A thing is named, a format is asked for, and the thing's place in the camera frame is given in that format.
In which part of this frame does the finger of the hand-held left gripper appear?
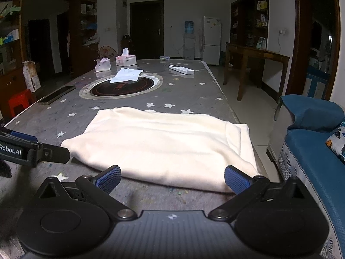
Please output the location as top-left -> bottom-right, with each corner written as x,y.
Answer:
11,131 -> 39,143
36,143 -> 71,164

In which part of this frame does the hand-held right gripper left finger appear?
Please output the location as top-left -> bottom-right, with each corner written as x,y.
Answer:
35,165 -> 135,222

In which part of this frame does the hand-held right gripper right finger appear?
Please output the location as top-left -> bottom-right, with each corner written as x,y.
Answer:
209,165 -> 311,222

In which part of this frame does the cream sweatshirt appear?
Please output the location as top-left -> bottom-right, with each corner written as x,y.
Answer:
61,106 -> 261,193

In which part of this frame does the red plastic stool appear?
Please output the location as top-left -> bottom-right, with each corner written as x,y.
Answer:
8,89 -> 37,118

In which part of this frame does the black smartphone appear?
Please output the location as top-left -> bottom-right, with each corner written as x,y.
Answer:
38,85 -> 77,106

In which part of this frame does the white paper sack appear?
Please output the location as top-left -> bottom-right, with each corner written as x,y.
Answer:
22,61 -> 41,93

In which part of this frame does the blue sofa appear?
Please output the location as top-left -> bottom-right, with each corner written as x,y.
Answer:
267,94 -> 345,259

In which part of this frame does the glass-door storage cabinet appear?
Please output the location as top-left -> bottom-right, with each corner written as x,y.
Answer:
0,0 -> 26,119

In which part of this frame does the round built-in induction cooker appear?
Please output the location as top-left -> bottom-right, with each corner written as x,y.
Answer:
79,73 -> 163,99

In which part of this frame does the grey star-print tablecloth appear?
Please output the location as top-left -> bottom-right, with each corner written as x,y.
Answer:
0,59 -> 270,259

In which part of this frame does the small white tissue box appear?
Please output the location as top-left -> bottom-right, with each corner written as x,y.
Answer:
93,58 -> 111,72

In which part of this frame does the open wooden shelf cabinet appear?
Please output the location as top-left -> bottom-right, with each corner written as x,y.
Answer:
71,0 -> 97,73

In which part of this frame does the white folded cloth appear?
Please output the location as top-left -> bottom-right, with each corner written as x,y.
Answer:
109,68 -> 144,84

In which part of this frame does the polka dot play tent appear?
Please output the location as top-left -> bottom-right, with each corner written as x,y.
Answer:
97,46 -> 119,60

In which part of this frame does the large white tissue box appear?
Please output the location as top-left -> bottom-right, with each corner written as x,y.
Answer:
116,49 -> 137,67

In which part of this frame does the wooden side table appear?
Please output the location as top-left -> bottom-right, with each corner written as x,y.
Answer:
223,43 -> 291,103

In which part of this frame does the light blue cabinet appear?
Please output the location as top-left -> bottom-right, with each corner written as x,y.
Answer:
306,66 -> 332,100

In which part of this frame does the white water dispenser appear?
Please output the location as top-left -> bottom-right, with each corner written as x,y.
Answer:
184,34 -> 196,60

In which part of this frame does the white refrigerator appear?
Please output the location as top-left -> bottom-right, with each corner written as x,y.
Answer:
202,16 -> 222,66

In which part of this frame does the dark wooden door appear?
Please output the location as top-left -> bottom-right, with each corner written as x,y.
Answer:
129,0 -> 164,59

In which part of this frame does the tall wooden display cabinet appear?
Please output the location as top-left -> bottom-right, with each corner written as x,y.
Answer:
230,0 -> 269,52

